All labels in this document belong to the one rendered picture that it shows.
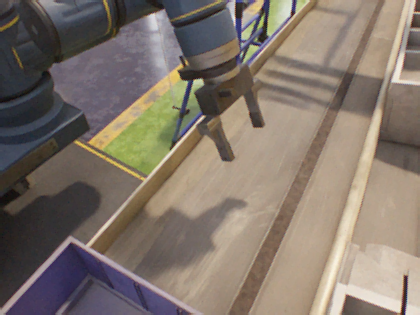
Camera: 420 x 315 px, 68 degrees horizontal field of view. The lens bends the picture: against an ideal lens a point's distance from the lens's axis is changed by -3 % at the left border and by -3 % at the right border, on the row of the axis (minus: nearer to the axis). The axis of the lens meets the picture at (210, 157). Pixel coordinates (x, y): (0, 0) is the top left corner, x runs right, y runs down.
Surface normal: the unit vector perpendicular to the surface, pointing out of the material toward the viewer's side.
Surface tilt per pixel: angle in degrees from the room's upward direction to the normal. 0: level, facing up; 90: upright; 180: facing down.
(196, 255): 0
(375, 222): 0
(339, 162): 0
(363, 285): 22
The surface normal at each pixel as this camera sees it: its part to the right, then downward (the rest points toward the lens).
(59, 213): -0.03, -0.70
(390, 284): 0.00, -0.91
